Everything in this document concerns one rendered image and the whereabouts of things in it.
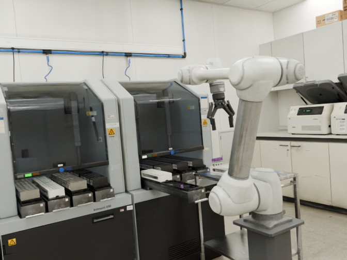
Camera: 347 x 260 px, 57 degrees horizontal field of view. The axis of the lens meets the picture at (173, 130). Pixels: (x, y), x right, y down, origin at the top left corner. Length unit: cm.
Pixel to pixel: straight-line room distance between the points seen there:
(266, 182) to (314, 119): 256
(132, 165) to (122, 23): 186
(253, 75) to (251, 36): 367
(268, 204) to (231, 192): 24
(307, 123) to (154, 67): 196
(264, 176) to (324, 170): 254
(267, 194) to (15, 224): 145
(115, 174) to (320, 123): 257
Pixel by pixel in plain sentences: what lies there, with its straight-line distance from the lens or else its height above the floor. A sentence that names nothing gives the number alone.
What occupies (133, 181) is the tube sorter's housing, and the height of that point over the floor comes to 80.
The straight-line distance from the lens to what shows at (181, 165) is 265.
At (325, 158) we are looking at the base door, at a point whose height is 64.
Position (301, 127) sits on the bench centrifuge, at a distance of 426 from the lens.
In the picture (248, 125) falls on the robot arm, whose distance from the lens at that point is 141.
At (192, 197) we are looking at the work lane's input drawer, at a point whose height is 77.
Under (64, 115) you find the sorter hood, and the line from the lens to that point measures 225.
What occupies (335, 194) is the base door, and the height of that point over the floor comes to 22.
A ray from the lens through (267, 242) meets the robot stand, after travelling 172.
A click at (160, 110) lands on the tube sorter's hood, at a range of 253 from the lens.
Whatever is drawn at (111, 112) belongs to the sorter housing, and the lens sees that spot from 236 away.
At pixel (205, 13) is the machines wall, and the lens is 448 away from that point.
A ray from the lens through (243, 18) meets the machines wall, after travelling 494.
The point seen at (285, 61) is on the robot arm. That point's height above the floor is 147.
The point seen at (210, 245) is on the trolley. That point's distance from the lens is 258.
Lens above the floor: 129
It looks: 3 degrees down
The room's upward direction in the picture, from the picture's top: 5 degrees counter-clockwise
